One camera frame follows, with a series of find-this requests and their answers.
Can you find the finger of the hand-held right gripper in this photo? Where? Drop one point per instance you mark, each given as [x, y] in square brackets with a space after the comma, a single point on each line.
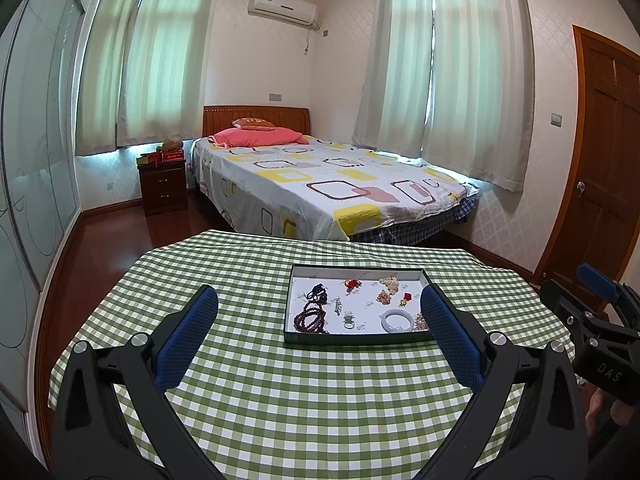
[560, 300]
[597, 280]

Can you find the gold bead brooch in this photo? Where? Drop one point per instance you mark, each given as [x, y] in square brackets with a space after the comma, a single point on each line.
[383, 297]

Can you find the person's right hand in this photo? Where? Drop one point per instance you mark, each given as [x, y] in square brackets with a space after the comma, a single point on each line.
[595, 415]

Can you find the grey light switch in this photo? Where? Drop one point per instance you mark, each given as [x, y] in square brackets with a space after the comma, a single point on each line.
[556, 119]

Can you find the blue plaid bed sheet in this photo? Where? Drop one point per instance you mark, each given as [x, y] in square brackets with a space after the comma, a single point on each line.
[415, 227]

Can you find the frosted glass sliding wardrobe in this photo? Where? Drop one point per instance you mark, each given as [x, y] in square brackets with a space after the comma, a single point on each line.
[35, 160]

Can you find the orange cushion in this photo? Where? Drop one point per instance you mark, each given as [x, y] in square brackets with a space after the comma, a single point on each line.
[252, 123]

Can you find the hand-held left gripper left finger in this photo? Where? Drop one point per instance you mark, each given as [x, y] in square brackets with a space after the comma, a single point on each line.
[185, 340]

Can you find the cream pearl brooch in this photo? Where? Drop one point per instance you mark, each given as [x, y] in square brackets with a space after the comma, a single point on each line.
[390, 284]

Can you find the pink pillow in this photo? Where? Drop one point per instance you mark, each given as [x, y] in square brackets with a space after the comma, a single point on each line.
[255, 137]

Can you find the silver crystal brooch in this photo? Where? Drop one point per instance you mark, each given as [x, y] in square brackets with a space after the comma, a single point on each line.
[338, 305]

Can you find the pink crystal flower brooch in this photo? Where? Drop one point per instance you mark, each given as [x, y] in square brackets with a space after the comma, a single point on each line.
[420, 321]

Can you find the white patterned bedsheet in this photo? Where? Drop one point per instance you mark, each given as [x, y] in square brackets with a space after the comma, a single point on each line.
[325, 170]

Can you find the dark green shallow box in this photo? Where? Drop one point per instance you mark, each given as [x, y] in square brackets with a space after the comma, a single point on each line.
[370, 312]

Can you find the brown plush toy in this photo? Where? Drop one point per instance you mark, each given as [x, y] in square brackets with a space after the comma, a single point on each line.
[170, 146]

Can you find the white wall air conditioner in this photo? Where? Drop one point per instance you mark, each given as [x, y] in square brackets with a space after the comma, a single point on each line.
[282, 7]

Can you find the white jade bangle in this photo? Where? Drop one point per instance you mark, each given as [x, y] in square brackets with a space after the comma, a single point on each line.
[385, 321]

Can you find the brown wooden door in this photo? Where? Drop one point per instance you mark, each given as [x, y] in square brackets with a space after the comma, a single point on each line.
[605, 160]

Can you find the wooden bed headboard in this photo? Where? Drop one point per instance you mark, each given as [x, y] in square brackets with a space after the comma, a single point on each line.
[290, 117]

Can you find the red flat box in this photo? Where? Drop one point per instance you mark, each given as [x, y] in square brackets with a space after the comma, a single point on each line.
[171, 155]

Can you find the small red gold charm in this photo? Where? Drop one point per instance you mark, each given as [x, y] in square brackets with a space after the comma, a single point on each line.
[406, 300]

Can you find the green checked tablecloth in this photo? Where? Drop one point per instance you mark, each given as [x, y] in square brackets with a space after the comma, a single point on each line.
[300, 400]

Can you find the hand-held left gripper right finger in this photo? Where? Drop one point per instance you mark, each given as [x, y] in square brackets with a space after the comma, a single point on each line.
[450, 340]

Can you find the red knot gold charm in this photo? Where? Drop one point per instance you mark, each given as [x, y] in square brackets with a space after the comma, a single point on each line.
[354, 285]

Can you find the white curtain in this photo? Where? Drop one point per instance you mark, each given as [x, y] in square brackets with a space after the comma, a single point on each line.
[475, 75]
[165, 50]
[100, 60]
[395, 60]

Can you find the dark wooden nightstand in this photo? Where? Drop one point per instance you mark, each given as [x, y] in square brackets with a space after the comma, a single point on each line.
[162, 187]

